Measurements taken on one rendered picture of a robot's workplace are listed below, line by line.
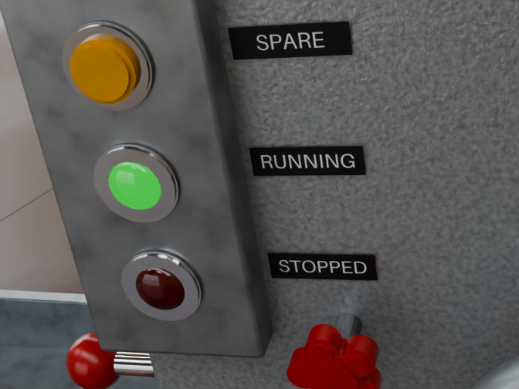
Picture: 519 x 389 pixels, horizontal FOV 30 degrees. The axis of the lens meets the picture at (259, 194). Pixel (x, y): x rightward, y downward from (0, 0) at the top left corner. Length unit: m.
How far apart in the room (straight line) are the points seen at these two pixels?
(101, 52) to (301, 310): 0.15
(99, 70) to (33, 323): 0.38
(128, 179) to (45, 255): 2.61
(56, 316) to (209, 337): 0.29
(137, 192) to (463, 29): 0.14
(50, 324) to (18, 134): 3.15
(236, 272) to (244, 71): 0.09
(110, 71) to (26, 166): 3.21
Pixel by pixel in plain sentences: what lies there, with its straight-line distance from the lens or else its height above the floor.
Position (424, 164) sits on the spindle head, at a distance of 0.38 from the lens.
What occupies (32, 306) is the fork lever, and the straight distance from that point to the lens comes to 0.72.
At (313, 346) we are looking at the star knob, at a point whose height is 1.25.
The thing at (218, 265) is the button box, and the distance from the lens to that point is 0.40.
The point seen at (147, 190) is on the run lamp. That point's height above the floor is 1.32.
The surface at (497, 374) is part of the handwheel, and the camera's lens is 0.37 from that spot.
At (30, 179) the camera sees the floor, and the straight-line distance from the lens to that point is 3.47.
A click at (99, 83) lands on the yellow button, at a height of 1.37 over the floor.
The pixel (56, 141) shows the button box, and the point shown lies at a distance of 0.40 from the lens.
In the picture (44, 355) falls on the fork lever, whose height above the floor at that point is 1.08.
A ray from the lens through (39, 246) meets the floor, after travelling 3.05.
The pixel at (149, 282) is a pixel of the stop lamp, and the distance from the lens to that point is 0.41.
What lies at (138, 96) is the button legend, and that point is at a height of 1.36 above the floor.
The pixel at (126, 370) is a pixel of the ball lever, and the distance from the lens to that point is 0.53.
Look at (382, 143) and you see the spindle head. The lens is 0.38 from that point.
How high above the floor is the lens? 1.50
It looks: 30 degrees down
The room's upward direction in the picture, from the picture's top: 10 degrees counter-clockwise
